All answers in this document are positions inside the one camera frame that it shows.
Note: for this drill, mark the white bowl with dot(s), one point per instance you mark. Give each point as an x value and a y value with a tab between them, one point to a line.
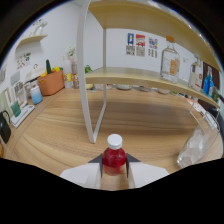
100	86
124	87

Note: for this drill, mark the white figurine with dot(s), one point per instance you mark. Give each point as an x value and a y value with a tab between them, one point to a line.
39	28

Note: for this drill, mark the green potted plant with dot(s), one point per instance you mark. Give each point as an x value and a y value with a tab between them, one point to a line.
88	69

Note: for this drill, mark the white appliance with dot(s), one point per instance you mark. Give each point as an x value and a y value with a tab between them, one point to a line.
33	76

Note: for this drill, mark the red wall poster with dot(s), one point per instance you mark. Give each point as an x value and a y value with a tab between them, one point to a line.
140	45

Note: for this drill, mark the wooden wall shelf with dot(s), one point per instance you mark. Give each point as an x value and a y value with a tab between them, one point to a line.
31	40

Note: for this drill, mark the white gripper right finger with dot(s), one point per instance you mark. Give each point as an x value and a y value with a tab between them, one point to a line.
146	173

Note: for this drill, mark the orange basket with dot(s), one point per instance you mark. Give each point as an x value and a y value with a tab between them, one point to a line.
51	84

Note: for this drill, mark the red liquid bottle white cap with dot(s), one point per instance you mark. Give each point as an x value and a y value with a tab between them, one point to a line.
114	160

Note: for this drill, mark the colourful wall poster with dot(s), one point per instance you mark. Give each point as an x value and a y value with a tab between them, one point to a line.
153	46

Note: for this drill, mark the white tray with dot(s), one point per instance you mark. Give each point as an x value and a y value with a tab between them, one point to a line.
22	116

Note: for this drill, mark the light blue container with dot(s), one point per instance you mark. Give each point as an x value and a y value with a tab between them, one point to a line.
36	95

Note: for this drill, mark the clear bottle orange cap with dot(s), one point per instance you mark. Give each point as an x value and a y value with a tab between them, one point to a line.
170	65

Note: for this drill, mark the two-tier wood shelf rack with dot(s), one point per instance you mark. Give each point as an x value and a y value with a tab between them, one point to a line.
133	76

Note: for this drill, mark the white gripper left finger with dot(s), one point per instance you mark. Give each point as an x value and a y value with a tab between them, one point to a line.
83	175

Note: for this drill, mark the blue yellow wall poster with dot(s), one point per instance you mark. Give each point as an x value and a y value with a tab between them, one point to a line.
130	43

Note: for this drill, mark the green cup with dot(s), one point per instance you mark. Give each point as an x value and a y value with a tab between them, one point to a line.
15	109

